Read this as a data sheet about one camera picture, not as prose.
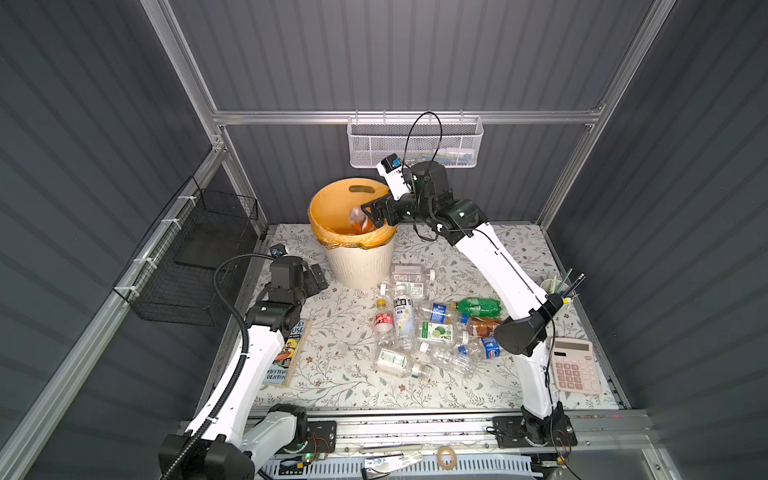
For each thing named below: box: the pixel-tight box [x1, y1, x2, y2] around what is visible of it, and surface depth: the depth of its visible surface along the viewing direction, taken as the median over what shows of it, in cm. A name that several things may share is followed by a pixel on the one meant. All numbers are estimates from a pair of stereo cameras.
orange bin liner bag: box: [308, 177, 398, 250], surface depth 91 cm
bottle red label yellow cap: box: [374, 299, 396, 348], surface depth 91 cm
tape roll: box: [437, 446, 457, 471], surface depth 72 cm
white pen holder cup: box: [540, 278, 582, 315], surface depth 93 cm
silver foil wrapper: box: [361, 451, 424, 480], surface depth 70 cm
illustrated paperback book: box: [263, 319, 311, 387], surface depth 85 cm
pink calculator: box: [552, 337, 601, 396], surface depth 84 cm
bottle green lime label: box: [417, 321, 464, 342], surface depth 90 cm
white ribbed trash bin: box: [326, 240, 394, 289], surface depth 93 cm
